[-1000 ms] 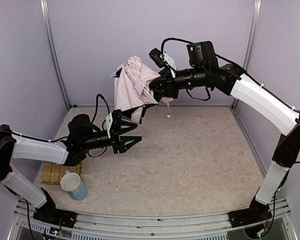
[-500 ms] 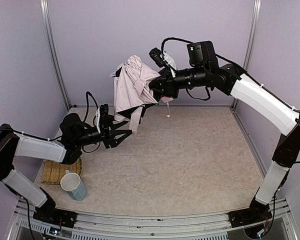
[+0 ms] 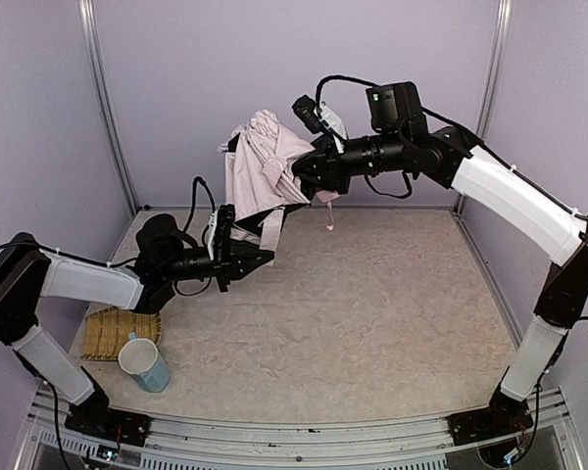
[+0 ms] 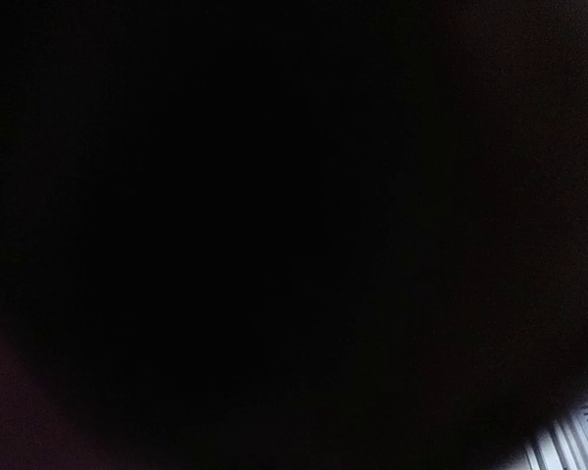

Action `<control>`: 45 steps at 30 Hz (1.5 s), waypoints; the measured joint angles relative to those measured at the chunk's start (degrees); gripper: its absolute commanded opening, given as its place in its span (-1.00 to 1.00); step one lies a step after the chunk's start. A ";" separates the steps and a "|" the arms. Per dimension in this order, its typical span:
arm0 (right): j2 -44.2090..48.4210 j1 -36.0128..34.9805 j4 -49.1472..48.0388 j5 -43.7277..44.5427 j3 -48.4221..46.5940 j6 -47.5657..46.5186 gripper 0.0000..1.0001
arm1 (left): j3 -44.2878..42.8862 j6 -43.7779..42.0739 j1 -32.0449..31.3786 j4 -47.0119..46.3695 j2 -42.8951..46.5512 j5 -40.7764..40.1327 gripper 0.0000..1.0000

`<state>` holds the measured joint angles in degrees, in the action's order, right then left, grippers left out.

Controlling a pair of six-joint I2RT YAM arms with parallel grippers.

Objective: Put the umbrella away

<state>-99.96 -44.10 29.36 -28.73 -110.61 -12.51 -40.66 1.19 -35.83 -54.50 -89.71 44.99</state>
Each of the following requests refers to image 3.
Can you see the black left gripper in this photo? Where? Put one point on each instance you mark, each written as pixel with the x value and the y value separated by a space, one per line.
pixel 254 257

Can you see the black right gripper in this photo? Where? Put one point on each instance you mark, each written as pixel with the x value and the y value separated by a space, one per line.
pixel 328 167

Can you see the pink black folding umbrella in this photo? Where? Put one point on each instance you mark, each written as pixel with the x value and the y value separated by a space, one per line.
pixel 259 180

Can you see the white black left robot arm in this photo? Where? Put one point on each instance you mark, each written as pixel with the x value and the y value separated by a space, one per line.
pixel 166 255

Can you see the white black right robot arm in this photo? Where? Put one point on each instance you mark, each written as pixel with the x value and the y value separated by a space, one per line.
pixel 455 158

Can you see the light blue cup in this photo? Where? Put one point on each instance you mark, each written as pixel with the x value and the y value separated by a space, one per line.
pixel 142 361

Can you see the woven bamboo tray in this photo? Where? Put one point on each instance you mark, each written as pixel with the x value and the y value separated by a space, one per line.
pixel 107 330

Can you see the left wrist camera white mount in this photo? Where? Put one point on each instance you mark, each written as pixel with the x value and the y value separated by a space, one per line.
pixel 218 233

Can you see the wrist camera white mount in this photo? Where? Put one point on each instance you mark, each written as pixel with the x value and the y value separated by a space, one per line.
pixel 319 118
pixel 218 233

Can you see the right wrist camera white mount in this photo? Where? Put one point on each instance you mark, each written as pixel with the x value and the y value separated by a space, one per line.
pixel 319 118

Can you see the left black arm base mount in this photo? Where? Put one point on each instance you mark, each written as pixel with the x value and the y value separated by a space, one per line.
pixel 95 418

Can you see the right aluminium corner post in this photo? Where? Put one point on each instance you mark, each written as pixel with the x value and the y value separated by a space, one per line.
pixel 495 67

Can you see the aluminium front rail frame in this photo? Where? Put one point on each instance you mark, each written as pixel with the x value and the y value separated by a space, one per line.
pixel 430 441

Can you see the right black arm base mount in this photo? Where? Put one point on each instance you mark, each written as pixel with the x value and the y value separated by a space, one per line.
pixel 502 416

